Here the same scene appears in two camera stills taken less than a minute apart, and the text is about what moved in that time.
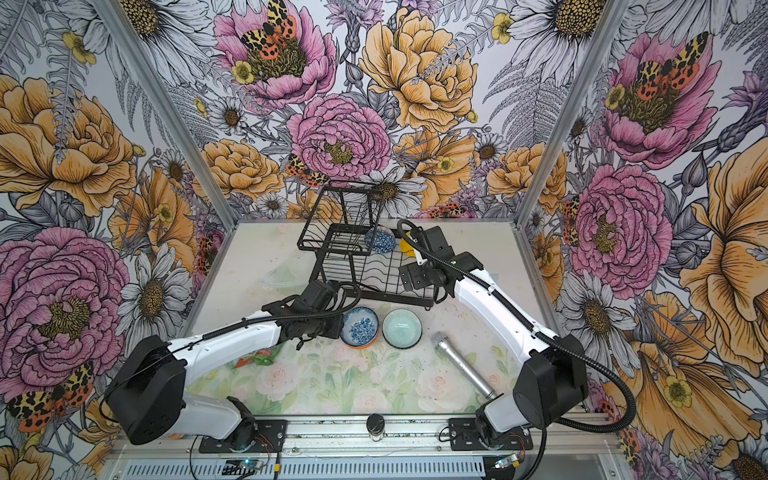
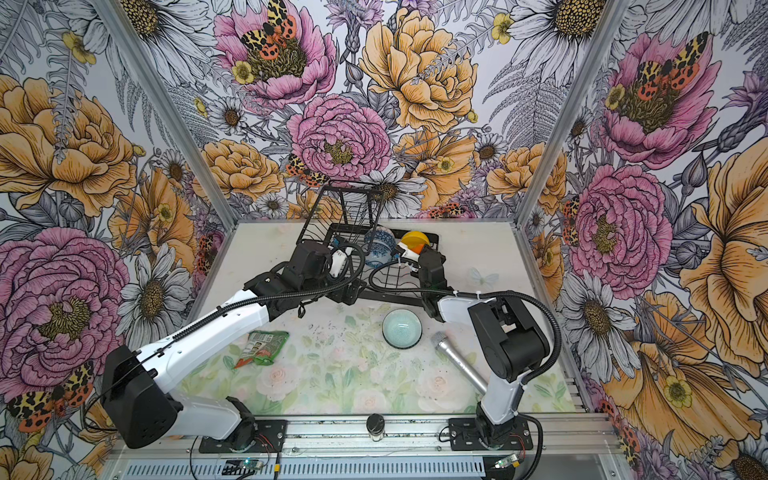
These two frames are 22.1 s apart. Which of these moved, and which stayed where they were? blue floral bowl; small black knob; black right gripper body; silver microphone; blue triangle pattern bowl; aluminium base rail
Moved: black right gripper body; blue floral bowl
Stayed: aluminium base rail; blue triangle pattern bowl; small black knob; silver microphone
